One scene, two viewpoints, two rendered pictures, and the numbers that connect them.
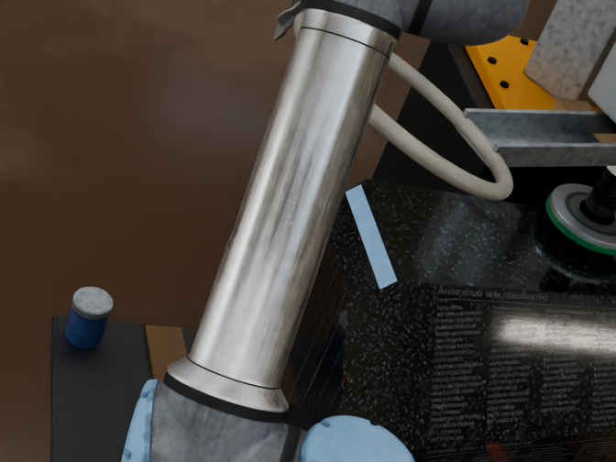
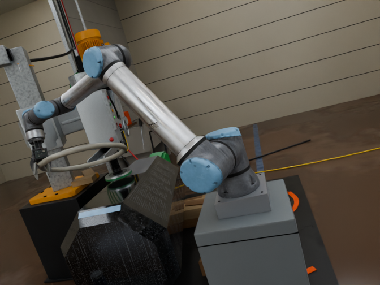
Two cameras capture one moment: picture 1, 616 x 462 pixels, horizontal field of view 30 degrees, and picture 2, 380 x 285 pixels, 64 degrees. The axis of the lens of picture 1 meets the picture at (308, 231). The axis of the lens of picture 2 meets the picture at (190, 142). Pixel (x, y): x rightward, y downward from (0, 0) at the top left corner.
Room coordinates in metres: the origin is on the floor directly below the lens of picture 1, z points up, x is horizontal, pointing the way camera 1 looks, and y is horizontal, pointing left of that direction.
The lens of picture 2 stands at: (0.25, 0.92, 1.46)
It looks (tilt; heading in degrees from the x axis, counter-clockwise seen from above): 12 degrees down; 308
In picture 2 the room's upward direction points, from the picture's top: 16 degrees counter-clockwise
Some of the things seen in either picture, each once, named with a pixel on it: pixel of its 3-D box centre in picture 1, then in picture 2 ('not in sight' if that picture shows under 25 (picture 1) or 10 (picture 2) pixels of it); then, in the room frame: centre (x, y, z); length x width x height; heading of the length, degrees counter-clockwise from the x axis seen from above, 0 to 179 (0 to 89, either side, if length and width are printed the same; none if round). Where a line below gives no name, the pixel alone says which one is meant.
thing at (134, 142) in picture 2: not in sight; (146, 143); (4.45, -3.10, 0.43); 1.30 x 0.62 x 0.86; 114
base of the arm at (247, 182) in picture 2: not in sight; (235, 177); (0.92, -0.17, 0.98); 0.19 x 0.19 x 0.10
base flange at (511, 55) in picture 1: (563, 92); (65, 187); (2.97, -0.52, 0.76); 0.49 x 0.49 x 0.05; 23
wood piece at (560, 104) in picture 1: (585, 129); (83, 180); (2.72, -0.57, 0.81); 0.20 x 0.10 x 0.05; 31
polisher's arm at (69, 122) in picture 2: not in sight; (65, 122); (2.87, -0.69, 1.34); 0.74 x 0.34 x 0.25; 61
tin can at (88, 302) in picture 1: (88, 317); not in sight; (2.14, 0.44, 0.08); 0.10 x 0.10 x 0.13
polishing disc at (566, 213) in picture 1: (595, 215); (117, 173); (2.23, -0.58, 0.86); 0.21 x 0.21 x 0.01
